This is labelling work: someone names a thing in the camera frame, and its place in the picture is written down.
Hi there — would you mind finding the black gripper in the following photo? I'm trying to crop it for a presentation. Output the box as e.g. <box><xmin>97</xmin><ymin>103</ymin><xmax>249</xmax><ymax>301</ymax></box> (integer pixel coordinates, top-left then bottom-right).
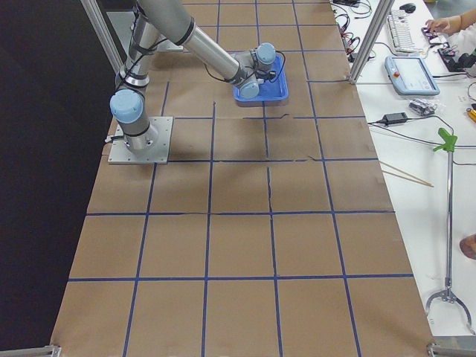
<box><xmin>257</xmin><ymin>70</ymin><xmax>277</xmax><ymax>84</ymax></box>

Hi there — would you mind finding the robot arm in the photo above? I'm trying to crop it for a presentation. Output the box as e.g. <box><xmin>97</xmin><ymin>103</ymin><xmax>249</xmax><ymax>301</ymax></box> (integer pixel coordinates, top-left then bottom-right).
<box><xmin>109</xmin><ymin>1</ymin><xmax>278</xmax><ymax>152</ymax></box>

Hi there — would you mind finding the blue plastic tray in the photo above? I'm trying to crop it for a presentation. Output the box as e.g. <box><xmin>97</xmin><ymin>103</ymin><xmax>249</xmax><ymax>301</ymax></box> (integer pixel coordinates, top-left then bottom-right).
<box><xmin>234</xmin><ymin>42</ymin><xmax>289</xmax><ymax>106</ymax></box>

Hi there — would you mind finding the person hand at keyboard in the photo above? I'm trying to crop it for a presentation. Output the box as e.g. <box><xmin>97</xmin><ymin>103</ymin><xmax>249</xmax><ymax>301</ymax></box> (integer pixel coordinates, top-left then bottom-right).
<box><xmin>425</xmin><ymin>17</ymin><xmax>451</xmax><ymax>33</ymax></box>

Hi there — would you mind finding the black power adapter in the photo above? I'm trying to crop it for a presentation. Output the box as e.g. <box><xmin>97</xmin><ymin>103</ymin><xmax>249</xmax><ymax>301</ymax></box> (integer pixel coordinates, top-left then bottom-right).
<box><xmin>382</xmin><ymin>112</ymin><xmax>408</xmax><ymax>126</ymax></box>

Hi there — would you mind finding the white keyboard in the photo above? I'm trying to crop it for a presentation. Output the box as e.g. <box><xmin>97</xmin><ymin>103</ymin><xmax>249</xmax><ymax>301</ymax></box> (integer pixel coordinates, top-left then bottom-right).
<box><xmin>387</xmin><ymin>10</ymin><xmax>420</xmax><ymax>54</ymax></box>

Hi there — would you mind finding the teach pendant tablet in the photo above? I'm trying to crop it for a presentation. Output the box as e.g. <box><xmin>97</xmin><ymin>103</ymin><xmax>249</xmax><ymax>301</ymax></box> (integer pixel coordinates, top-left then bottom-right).
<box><xmin>385</xmin><ymin>56</ymin><xmax>440</xmax><ymax>96</ymax></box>

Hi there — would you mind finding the brown paper table cover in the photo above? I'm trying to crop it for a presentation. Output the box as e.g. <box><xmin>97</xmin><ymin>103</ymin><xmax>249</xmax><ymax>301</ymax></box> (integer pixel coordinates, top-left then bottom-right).
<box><xmin>51</xmin><ymin>1</ymin><xmax>431</xmax><ymax>356</ymax></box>

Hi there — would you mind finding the wooden chopstick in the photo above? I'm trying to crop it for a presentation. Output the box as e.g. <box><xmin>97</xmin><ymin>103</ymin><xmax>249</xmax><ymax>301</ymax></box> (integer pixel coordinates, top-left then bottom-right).
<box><xmin>379</xmin><ymin>161</ymin><xmax>434</xmax><ymax>187</ymax></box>

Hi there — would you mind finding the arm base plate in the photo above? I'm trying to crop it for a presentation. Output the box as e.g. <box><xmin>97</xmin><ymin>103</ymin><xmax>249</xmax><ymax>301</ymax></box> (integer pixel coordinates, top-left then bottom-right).
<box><xmin>155</xmin><ymin>38</ymin><xmax>184</xmax><ymax>52</ymax></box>
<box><xmin>108</xmin><ymin>117</ymin><xmax>173</xmax><ymax>164</ymax></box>

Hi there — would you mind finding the aluminium frame post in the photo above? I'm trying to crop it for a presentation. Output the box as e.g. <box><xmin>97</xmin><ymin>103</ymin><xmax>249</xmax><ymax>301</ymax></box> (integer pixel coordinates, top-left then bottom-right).
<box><xmin>348</xmin><ymin>0</ymin><xmax>394</xmax><ymax>84</ymax></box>

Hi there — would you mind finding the green handled reacher grabber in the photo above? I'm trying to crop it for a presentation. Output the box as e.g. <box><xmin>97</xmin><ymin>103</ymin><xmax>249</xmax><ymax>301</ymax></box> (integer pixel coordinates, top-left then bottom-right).
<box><xmin>425</xmin><ymin>127</ymin><xmax>475</xmax><ymax>335</ymax></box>

